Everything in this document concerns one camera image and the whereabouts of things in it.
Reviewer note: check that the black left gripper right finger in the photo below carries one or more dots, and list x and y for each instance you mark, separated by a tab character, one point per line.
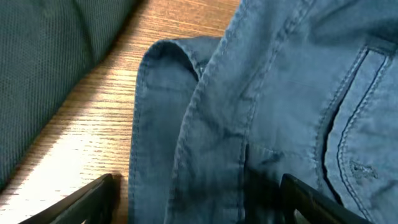
303	204

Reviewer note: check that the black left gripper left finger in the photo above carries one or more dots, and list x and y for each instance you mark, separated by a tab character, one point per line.
93	203

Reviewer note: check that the navy blue shorts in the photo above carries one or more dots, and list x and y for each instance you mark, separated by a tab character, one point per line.
304	87

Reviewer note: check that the black garment under t-shirt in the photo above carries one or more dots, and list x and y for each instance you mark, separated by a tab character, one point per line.
47	47

